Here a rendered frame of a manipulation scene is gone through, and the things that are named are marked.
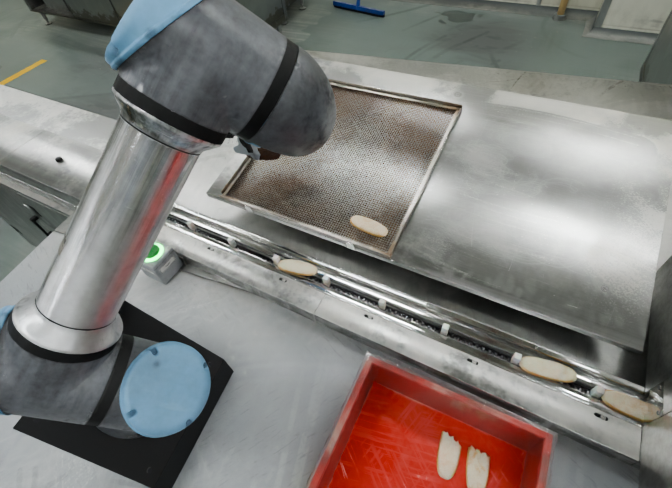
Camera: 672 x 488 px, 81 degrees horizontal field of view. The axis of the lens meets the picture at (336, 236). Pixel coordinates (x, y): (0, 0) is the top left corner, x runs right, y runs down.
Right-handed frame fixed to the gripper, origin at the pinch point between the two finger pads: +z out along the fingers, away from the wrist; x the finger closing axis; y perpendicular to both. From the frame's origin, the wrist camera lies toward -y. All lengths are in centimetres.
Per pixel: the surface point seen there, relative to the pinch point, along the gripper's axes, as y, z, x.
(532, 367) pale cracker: -64, 8, 47
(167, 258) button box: 17.8, 3.1, 31.4
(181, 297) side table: 14.0, 8.2, 39.3
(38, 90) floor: 294, 111, -171
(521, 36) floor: -113, 151, -254
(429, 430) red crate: -46, 8, 61
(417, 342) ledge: -43, 6, 45
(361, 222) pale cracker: -28.3, 5.6, 18.0
